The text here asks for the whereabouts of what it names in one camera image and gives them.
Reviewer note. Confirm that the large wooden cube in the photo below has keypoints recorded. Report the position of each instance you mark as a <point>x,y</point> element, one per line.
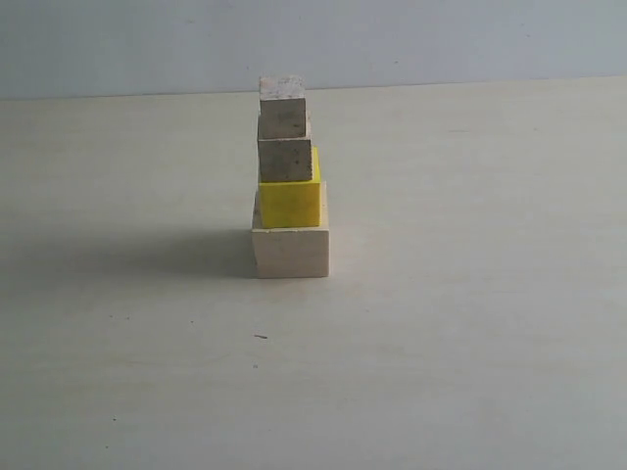
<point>300,252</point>

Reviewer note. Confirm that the yellow cube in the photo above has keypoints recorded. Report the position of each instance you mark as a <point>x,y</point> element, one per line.
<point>293,204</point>

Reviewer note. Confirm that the medium wooden cube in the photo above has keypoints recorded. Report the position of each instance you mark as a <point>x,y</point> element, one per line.
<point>285,159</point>

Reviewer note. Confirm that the small wooden cube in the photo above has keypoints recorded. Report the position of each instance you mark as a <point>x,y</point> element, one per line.
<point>283,109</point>

